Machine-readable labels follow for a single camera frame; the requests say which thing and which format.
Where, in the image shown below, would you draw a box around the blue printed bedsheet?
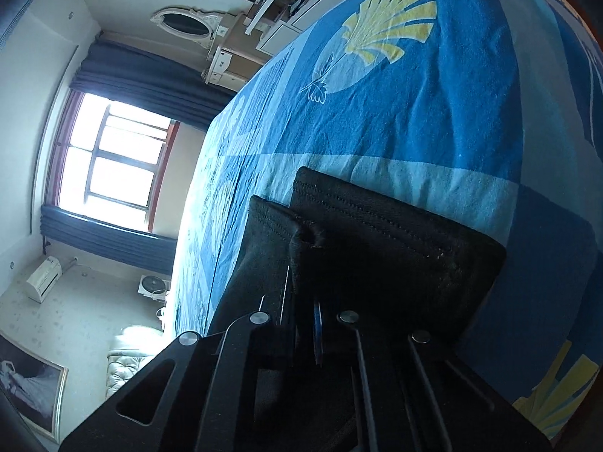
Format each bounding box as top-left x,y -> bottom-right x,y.
170,0 -> 603,443

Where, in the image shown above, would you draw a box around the white air conditioner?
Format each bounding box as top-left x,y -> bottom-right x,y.
25,256 -> 63,303

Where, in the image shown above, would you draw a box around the white fan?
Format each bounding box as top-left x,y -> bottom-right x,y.
138,273 -> 170,305

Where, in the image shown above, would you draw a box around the white tufted headboard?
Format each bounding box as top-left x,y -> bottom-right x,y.
106,324 -> 167,399

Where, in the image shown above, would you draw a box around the white dressing table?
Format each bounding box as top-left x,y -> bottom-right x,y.
201,12 -> 284,96

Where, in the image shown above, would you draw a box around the window with red frame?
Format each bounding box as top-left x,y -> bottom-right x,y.
55,90 -> 182,234

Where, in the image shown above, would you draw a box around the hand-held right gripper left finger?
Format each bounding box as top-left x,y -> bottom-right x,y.
59,267 -> 297,452

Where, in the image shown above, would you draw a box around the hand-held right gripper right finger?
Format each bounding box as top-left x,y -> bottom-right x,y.
312,300 -> 553,452

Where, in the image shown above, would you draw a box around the black pants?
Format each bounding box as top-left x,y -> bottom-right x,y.
207,166 -> 508,452

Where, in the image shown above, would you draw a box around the oval mirror white frame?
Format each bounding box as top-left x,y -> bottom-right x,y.
150,6 -> 222,50

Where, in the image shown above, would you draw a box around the framed wall picture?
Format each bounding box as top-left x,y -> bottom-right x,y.
0,333 -> 69,441

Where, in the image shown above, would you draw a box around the wooden panelled cabinet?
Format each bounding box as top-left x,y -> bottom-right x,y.
257,0 -> 407,56

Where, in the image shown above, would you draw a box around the dark blue curtain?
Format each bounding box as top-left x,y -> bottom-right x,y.
70,39 -> 237,131
40,204 -> 178,277

